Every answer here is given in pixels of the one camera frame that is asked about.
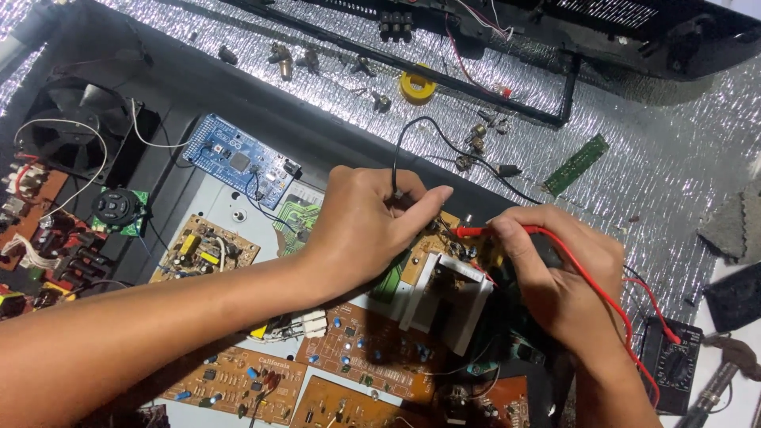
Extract person's right hand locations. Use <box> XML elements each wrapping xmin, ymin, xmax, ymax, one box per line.
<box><xmin>488</xmin><ymin>204</ymin><xmax>632</xmax><ymax>367</ymax></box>

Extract person's left hand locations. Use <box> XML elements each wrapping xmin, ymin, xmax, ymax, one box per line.
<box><xmin>303</xmin><ymin>166</ymin><xmax>454</xmax><ymax>308</ymax></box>

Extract red test probe with cable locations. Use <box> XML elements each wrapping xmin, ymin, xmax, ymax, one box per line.
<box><xmin>449</xmin><ymin>225</ymin><xmax>683</xmax><ymax>410</ymax></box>

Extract black test probe with cable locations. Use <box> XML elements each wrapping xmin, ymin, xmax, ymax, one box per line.
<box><xmin>391</xmin><ymin>116</ymin><xmax>543</xmax><ymax>206</ymax></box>

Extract green printed circuit board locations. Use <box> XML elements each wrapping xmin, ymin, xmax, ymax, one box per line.
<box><xmin>276</xmin><ymin>191</ymin><xmax>325</xmax><ymax>258</ymax></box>

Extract brown board beside transformer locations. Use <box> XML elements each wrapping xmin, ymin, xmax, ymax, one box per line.
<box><xmin>400</xmin><ymin>209</ymin><xmax>507</xmax><ymax>287</ymax></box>

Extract white ceramic resistors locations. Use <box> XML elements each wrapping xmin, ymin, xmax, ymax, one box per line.
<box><xmin>302</xmin><ymin>309</ymin><xmax>329</xmax><ymax>340</ymax></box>

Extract brown board with blue capacitors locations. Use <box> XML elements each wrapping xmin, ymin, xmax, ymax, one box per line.
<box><xmin>295</xmin><ymin>302</ymin><xmax>454</xmax><ymax>406</ymax></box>

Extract narrow green strip board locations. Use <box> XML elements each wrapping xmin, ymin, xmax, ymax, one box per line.
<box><xmin>541</xmin><ymin>133</ymin><xmax>611</xmax><ymax>199</ymax></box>

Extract black multimeter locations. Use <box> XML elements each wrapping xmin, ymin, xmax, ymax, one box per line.
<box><xmin>639</xmin><ymin>316</ymin><xmax>705</xmax><ymax>416</ymax></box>

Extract dark brown glossy circuit board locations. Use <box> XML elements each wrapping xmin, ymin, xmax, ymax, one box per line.
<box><xmin>439</xmin><ymin>375</ymin><xmax>531</xmax><ymax>428</ymax></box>

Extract blue microcontroller board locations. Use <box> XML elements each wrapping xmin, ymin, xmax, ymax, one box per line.
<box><xmin>181</xmin><ymin>113</ymin><xmax>302</xmax><ymax>210</ymax></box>

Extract yellow tape roll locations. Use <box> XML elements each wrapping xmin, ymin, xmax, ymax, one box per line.
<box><xmin>399</xmin><ymin>63</ymin><xmax>437</xmax><ymax>107</ymax></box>

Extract silver foil mat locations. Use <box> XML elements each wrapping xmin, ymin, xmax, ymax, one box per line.
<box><xmin>0</xmin><ymin>0</ymin><xmax>761</xmax><ymax>346</ymax></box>

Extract small brown power supply board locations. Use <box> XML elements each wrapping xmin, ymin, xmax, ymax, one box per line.
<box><xmin>148</xmin><ymin>214</ymin><xmax>262</xmax><ymax>284</ymax></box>

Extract black flat pad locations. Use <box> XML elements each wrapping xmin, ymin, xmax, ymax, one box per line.
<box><xmin>703</xmin><ymin>262</ymin><xmax>761</xmax><ymax>334</ymax></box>

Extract plain brown circuit board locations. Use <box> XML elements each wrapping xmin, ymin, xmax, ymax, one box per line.
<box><xmin>289</xmin><ymin>375</ymin><xmax>418</xmax><ymax>428</ymax></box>

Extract grey cloth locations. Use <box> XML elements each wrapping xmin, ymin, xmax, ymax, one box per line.
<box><xmin>696</xmin><ymin>177</ymin><xmax>761</xmax><ymax>266</ymax></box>

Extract brown board with white lettering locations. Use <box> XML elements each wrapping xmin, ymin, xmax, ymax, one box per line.
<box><xmin>159</xmin><ymin>346</ymin><xmax>309</xmax><ymax>426</ymax></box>

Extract black connector block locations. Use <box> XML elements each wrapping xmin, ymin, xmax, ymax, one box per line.
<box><xmin>379</xmin><ymin>10</ymin><xmax>415</xmax><ymax>44</ymax></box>

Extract black metal chassis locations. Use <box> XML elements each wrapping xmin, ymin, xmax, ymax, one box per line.
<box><xmin>0</xmin><ymin>0</ymin><xmax>574</xmax><ymax>428</ymax></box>

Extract green board with round keypad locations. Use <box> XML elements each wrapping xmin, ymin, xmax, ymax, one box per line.
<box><xmin>90</xmin><ymin>187</ymin><xmax>150</xmax><ymax>237</ymax></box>

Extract black device casing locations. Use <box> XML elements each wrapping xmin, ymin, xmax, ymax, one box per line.
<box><xmin>333</xmin><ymin>0</ymin><xmax>761</xmax><ymax>83</ymax></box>

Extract black cooling fan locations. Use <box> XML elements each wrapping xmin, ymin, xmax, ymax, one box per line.
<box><xmin>17</xmin><ymin>76</ymin><xmax>136</xmax><ymax>184</ymax></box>

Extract red-brown board with connectors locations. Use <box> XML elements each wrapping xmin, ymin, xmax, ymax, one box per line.
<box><xmin>0</xmin><ymin>162</ymin><xmax>115</xmax><ymax>323</ymax></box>

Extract black plastic front frame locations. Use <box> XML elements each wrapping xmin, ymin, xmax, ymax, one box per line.
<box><xmin>219</xmin><ymin>0</ymin><xmax>581</xmax><ymax>128</ymax></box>

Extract thin red wire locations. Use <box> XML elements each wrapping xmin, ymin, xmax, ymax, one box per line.
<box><xmin>444</xmin><ymin>11</ymin><xmax>513</xmax><ymax>99</ymax></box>

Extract white wire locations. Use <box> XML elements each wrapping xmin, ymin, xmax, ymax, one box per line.
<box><xmin>13</xmin><ymin>97</ymin><xmax>192</xmax><ymax>222</ymax></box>

